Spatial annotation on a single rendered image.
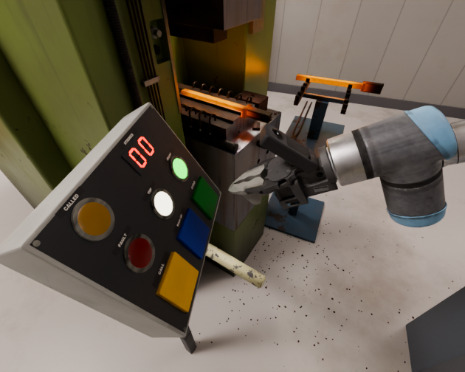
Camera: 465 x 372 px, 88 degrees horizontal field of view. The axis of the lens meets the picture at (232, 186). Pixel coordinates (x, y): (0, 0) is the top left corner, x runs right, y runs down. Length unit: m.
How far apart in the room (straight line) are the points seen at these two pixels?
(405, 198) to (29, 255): 0.54
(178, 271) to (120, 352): 1.13
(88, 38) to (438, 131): 0.65
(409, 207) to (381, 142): 0.14
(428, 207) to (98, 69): 0.71
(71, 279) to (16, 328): 1.50
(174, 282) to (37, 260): 0.19
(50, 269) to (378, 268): 1.72
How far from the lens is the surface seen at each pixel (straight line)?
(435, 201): 0.53
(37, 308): 1.85
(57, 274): 0.36
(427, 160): 0.47
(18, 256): 0.36
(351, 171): 0.44
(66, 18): 0.64
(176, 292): 0.44
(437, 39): 3.63
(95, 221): 0.36
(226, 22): 0.75
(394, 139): 0.44
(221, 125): 0.88
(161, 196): 0.45
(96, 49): 0.66
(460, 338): 1.37
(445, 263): 2.10
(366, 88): 1.46
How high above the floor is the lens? 1.41
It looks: 44 degrees down
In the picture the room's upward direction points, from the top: straight up
